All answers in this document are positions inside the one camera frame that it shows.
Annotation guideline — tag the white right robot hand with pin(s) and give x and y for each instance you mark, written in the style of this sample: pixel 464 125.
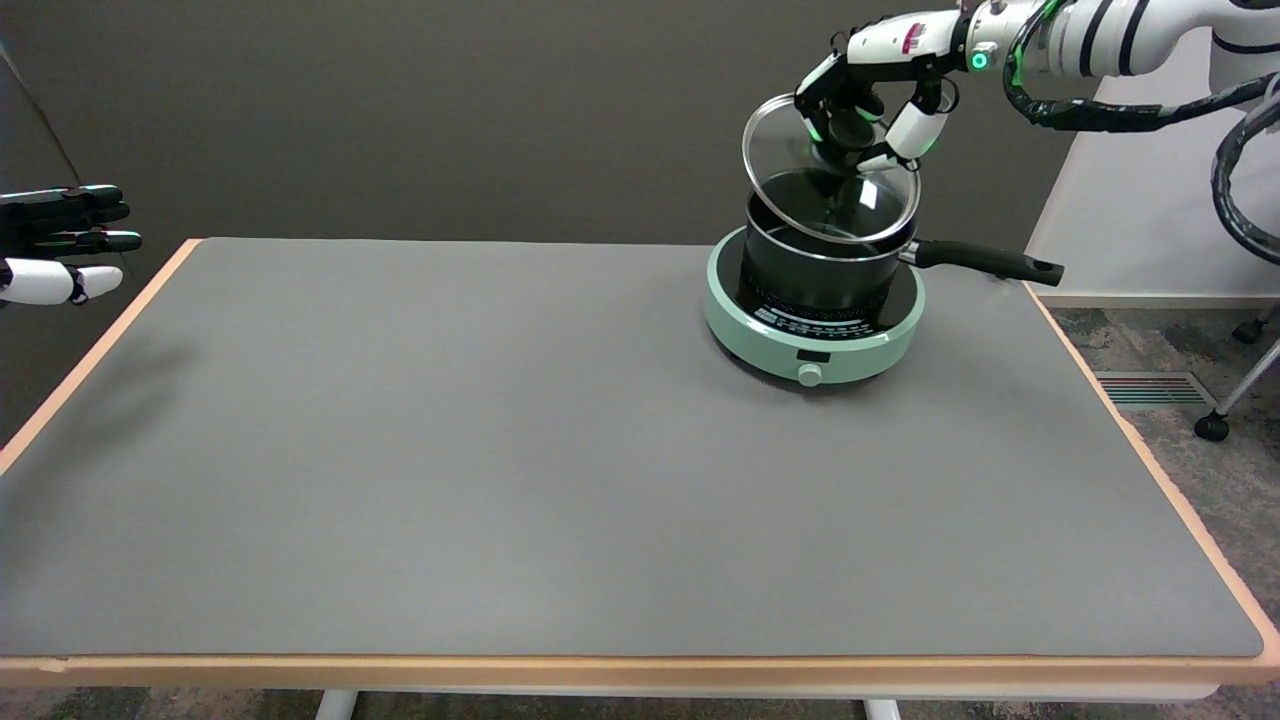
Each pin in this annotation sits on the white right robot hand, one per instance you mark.
pixel 900 42

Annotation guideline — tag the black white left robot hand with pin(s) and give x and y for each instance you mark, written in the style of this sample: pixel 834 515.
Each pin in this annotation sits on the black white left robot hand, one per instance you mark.
pixel 45 282

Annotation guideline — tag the glass pot lid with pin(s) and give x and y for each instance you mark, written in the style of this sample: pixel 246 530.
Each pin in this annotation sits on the glass pot lid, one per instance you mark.
pixel 780 150

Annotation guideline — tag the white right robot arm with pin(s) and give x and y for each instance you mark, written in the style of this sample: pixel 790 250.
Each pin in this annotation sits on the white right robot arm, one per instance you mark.
pixel 1100 35

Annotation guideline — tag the mint green induction cooker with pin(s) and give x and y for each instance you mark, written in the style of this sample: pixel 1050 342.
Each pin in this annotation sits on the mint green induction cooker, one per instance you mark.
pixel 760 340

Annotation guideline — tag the floor vent grille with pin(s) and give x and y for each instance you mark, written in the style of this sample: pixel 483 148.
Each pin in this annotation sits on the floor vent grille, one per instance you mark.
pixel 1155 391

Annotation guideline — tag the grey table mat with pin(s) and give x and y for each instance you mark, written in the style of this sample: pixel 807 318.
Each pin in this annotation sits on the grey table mat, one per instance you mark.
pixel 450 450

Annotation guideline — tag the wheeled metal stand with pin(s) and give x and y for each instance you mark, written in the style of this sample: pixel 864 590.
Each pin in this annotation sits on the wheeled metal stand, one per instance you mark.
pixel 1240 390

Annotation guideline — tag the white table leg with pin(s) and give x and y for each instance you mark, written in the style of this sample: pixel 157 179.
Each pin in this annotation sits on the white table leg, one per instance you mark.
pixel 882 709
pixel 336 706

